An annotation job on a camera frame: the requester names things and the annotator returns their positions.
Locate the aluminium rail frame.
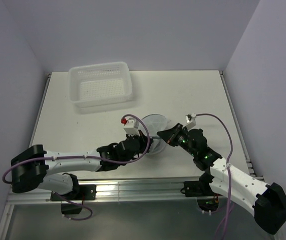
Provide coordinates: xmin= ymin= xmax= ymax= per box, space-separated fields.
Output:
xmin=0 ymin=71 xmax=283 ymax=240

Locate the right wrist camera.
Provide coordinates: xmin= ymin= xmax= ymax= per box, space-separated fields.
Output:
xmin=183 ymin=113 xmax=197 ymax=131

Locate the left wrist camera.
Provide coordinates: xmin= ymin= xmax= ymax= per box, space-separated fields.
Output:
xmin=121 ymin=117 xmax=140 ymax=136

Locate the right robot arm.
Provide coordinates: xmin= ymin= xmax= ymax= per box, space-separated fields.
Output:
xmin=157 ymin=123 xmax=286 ymax=235

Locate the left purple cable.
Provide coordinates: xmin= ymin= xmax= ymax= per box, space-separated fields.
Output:
xmin=2 ymin=114 xmax=150 ymax=222

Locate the white plastic basket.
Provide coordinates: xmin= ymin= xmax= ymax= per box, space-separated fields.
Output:
xmin=67 ymin=61 xmax=133 ymax=108

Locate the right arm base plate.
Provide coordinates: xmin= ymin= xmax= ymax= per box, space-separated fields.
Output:
xmin=180 ymin=180 xmax=222 ymax=198

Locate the white mesh laundry bag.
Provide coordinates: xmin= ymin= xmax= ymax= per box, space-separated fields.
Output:
xmin=141 ymin=114 xmax=168 ymax=155

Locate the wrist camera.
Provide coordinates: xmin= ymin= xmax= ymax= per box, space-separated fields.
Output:
xmin=183 ymin=113 xmax=197 ymax=131
xmin=121 ymin=117 xmax=140 ymax=136

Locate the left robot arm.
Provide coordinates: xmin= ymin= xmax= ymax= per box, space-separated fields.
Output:
xmin=10 ymin=132 xmax=153 ymax=200

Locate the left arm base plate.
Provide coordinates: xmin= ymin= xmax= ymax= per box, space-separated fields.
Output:
xmin=58 ymin=184 xmax=96 ymax=201

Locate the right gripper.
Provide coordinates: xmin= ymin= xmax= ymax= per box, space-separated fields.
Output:
xmin=157 ymin=122 xmax=197 ymax=157

